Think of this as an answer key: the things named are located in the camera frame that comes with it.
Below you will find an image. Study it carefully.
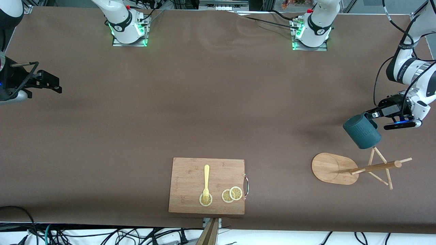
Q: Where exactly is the teal ribbed mug yellow inside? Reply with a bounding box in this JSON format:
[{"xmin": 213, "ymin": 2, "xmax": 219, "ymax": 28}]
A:
[{"xmin": 343, "ymin": 114, "xmax": 382, "ymax": 150}]

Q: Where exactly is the wooden mug tree rack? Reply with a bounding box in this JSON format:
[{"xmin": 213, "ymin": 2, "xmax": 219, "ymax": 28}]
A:
[{"xmin": 311, "ymin": 146, "xmax": 413, "ymax": 190}]

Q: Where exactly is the brown table cover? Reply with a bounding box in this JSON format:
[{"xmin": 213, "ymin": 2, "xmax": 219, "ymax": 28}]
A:
[{"xmin": 0, "ymin": 6, "xmax": 436, "ymax": 234}]

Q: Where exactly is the yellow plastic fork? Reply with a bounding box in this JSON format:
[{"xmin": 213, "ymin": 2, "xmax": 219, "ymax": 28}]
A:
[{"xmin": 202, "ymin": 165, "xmax": 210, "ymax": 204}]

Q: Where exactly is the white power strip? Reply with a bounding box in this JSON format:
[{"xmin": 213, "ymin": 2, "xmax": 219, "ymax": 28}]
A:
[{"xmin": 204, "ymin": 3, "xmax": 240, "ymax": 10}]

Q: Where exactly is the wooden beam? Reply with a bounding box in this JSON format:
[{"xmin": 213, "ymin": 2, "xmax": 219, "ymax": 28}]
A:
[{"xmin": 195, "ymin": 218, "xmax": 219, "ymax": 245}]

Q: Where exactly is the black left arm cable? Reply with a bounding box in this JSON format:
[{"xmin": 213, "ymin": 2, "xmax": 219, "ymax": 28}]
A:
[{"xmin": 374, "ymin": 0, "xmax": 421, "ymax": 113}]

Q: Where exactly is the black base power cable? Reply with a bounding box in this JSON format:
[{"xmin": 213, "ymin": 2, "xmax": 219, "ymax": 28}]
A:
[{"xmin": 238, "ymin": 10, "xmax": 300, "ymax": 30}]

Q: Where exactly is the thick black floor cable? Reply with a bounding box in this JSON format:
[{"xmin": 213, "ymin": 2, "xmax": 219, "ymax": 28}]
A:
[{"xmin": 0, "ymin": 206, "xmax": 38, "ymax": 245}]

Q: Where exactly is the teal cable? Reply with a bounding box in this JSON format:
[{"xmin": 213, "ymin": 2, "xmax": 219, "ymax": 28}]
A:
[{"xmin": 44, "ymin": 224, "xmax": 55, "ymax": 245}]

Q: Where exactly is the wooden cutting board metal handle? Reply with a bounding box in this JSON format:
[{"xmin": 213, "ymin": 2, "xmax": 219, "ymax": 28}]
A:
[{"xmin": 168, "ymin": 157, "xmax": 250, "ymax": 215}]

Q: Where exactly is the small metal bracket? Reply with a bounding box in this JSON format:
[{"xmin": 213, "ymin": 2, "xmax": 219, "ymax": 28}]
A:
[{"xmin": 202, "ymin": 218, "xmax": 222, "ymax": 229}]

